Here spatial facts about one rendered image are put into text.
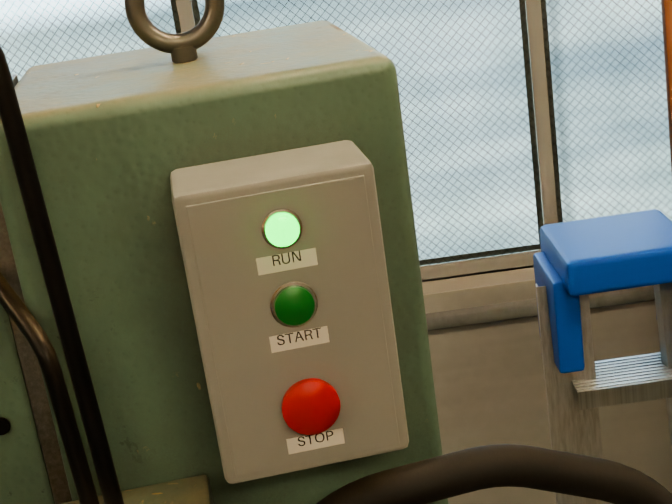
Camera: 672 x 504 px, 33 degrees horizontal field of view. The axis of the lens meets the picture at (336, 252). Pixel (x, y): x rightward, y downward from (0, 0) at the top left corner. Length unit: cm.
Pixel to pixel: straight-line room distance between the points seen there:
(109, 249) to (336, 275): 13
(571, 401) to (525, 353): 75
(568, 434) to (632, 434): 86
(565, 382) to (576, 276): 16
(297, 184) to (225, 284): 6
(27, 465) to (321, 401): 21
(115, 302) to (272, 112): 13
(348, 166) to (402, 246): 9
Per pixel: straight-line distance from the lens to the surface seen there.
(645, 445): 232
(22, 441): 70
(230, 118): 60
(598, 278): 134
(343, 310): 57
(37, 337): 61
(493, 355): 217
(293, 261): 55
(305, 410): 57
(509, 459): 65
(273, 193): 54
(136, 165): 60
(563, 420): 144
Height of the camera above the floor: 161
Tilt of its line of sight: 18 degrees down
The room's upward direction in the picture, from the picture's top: 8 degrees counter-clockwise
